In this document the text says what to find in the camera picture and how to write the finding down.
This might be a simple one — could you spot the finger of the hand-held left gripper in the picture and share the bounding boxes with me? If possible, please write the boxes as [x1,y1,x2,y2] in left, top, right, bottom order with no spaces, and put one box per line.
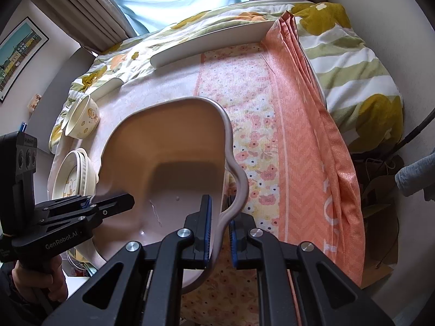
[34,193,135,223]
[39,209,105,233]

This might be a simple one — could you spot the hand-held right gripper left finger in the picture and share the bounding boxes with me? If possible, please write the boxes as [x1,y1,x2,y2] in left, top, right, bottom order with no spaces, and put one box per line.
[42,195,219,326]

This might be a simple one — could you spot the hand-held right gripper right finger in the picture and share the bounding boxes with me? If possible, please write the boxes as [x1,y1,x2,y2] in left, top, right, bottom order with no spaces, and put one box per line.
[228,211,395,326]

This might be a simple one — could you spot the patterned plate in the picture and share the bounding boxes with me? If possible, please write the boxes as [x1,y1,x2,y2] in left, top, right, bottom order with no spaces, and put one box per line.
[51,150,89,208]

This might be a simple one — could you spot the white plate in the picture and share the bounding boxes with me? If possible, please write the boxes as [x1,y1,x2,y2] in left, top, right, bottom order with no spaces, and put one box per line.
[50,147,102,213]

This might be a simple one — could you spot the pink square baking dish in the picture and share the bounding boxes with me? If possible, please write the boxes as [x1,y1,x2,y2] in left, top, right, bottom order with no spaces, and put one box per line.
[91,96,251,296]

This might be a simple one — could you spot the person's left hand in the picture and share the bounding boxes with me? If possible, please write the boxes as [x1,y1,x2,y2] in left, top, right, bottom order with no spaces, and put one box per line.
[10,255,69,305]

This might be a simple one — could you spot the cream bowl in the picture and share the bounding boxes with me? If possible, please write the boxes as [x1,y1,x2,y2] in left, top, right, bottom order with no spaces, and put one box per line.
[61,94,101,140]

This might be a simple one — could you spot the orange patterned cloth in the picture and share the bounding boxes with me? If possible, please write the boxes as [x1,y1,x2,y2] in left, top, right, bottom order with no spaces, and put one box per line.
[263,11,369,291]

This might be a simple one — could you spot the pale floral tablecloth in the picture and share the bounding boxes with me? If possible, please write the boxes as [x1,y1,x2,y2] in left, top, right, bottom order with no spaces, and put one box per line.
[48,41,306,326]

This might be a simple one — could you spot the cardboard box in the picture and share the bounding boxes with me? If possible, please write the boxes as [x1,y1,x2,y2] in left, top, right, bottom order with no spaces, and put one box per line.
[360,261,396,290]

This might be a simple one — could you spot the framed picture of houses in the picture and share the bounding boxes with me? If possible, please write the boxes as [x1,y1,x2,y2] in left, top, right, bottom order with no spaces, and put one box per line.
[0,17,50,103]

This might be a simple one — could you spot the grey headboard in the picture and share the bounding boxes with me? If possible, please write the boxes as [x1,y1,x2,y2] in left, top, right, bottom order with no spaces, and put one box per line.
[69,45,100,87]

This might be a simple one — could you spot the floral striped blanket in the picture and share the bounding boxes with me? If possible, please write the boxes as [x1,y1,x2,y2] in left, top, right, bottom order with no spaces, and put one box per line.
[48,0,405,155]

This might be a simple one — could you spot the light blue cloth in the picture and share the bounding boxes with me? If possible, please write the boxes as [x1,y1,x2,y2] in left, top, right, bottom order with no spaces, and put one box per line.
[109,0,259,37]

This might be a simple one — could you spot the short white table rail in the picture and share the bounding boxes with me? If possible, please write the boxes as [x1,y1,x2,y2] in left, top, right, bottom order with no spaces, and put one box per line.
[91,76,126,102]

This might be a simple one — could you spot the black cable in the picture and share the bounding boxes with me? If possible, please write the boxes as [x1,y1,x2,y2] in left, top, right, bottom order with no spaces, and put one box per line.
[350,105,435,164]

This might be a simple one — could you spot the long white table rail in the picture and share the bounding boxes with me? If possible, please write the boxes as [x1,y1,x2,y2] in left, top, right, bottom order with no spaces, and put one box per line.
[150,20,276,71]

